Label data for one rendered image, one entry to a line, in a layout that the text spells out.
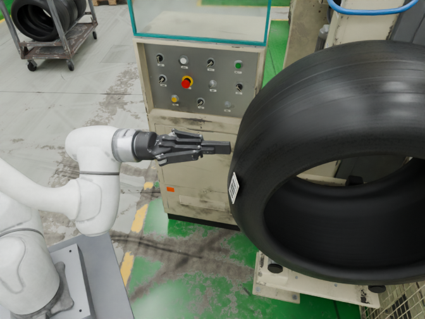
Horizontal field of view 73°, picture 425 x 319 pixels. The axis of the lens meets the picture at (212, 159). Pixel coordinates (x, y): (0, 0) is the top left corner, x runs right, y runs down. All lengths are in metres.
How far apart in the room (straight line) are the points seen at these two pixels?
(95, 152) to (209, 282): 1.28
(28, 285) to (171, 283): 1.04
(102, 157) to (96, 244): 0.60
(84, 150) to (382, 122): 0.66
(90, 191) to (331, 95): 0.58
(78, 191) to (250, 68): 0.85
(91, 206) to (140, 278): 1.19
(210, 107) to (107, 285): 0.87
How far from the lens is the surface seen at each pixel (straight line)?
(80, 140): 0.82
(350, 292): 1.06
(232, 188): 0.64
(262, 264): 0.96
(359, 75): 0.57
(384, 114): 0.52
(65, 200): 0.78
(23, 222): 1.10
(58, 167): 2.77
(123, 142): 0.75
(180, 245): 1.99
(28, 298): 1.03
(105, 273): 1.24
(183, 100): 1.43
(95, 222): 0.80
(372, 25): 0.86
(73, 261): 1.22
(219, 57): 1.29
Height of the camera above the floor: 1.71
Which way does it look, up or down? 43 degrees down
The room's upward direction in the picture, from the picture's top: straight up
